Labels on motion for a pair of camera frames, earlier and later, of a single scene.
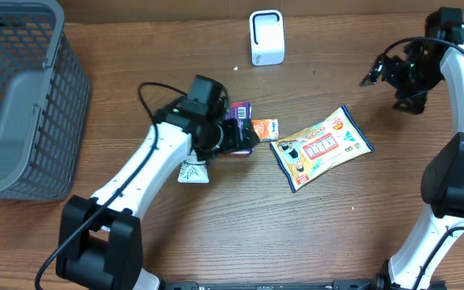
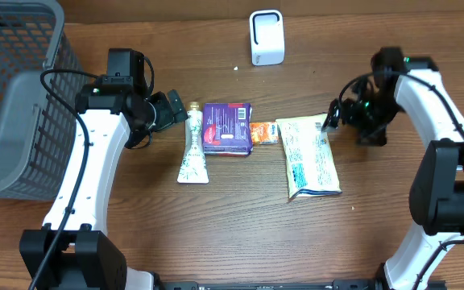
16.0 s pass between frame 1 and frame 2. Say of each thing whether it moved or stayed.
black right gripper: moved
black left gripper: moved
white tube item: stayed
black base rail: stayed
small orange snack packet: stayed
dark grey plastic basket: stayed
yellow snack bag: moved
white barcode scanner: stayed
